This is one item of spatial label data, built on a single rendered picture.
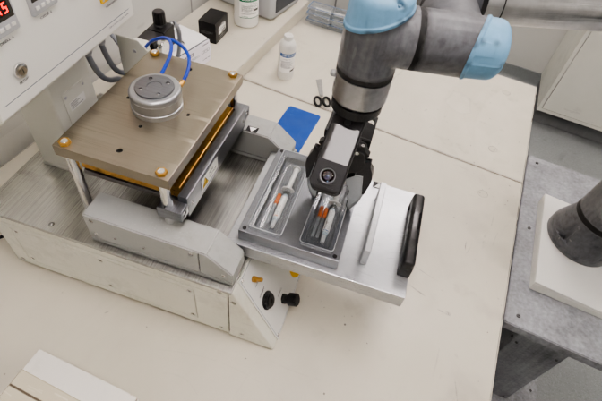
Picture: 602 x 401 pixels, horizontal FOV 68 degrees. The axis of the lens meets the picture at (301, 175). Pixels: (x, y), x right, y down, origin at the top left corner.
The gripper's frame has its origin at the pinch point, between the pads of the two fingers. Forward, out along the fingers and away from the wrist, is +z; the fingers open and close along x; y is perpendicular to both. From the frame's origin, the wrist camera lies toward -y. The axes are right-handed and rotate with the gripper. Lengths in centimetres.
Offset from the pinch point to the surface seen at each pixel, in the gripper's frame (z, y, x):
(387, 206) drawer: 3.9, 6.0, -9.6
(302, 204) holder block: 1.5, -1.4, 4.5
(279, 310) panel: 22.4, -10.6, 3.9
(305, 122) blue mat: 26, 47, 16
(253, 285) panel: 12.6, -12.6, 8.5
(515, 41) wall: 75, 231, -72
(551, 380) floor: 101, 35, -90
